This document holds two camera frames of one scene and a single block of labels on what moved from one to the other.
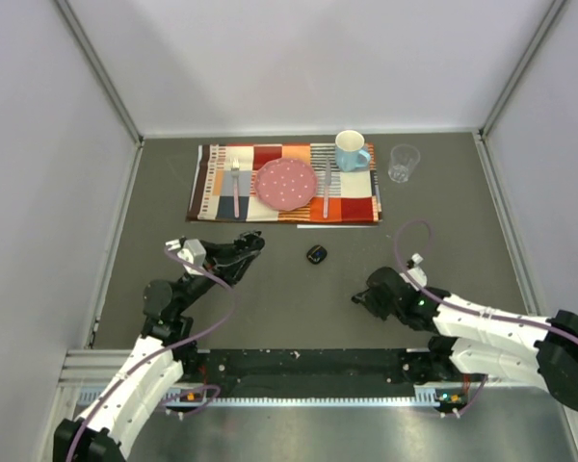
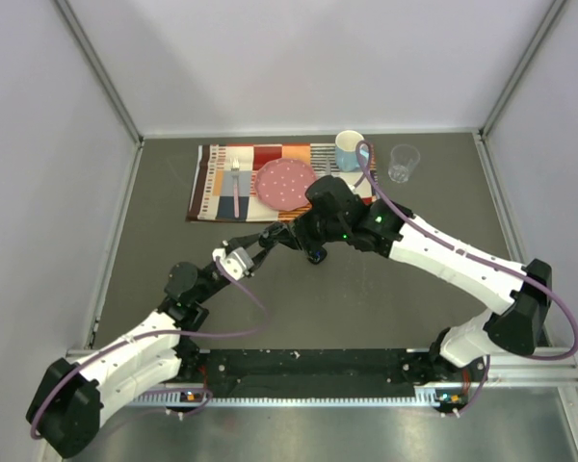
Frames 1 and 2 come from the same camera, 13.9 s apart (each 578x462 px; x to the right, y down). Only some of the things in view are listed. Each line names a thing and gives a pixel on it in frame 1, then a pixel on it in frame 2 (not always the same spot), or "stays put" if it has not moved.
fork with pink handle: x=235 y=170 stays put
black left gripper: x=228 y=261 -> x=249 y=241
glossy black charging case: x=316 y=254 stays put
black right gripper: x=370 y=299 -> x=301 y=232
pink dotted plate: x=285 y=184 stays put
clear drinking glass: x=403 y=160 stays put
